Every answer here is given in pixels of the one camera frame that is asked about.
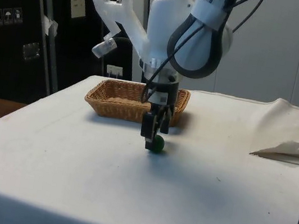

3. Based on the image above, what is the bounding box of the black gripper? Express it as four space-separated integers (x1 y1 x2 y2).
133 72 183 154

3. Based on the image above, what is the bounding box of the green ball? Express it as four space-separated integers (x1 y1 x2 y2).
147 134 167 156

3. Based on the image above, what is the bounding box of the wicker basket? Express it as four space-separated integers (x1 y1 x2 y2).
81 74 192 131

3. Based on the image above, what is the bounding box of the thin black cable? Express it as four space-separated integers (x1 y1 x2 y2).
140 16 207 111
231 0 268 38

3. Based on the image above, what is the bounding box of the thick black cable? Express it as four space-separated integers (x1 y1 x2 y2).
162 6 230 84

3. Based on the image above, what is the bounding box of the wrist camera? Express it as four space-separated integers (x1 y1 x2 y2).
81 0 157 67

